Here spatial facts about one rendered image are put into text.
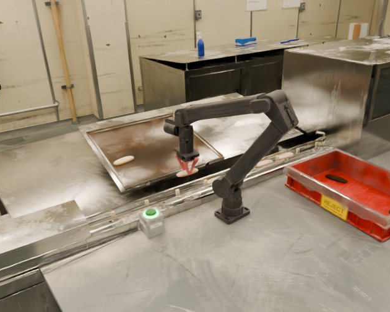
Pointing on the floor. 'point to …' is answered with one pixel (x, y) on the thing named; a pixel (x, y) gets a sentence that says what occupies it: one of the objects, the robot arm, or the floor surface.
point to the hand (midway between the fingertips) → (187, 170)
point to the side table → (242, 261)
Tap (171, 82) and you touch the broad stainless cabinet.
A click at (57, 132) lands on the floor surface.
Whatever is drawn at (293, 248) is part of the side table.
